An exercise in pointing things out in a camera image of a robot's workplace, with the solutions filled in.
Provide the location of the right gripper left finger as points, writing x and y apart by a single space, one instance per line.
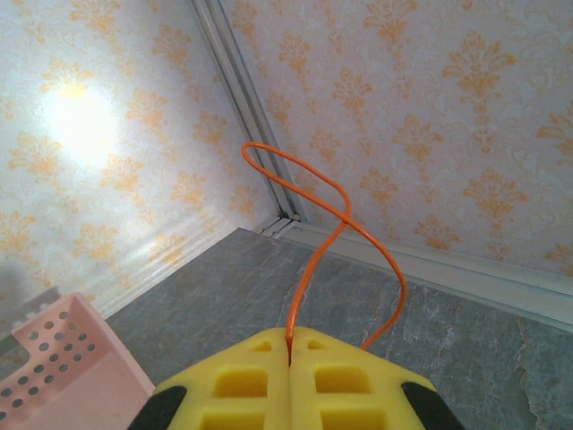
242 385

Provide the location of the pink plastic basket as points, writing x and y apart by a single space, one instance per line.
80 380

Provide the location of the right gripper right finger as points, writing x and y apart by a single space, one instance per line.
344 385

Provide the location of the aluminium frame post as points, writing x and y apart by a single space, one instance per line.
242 89

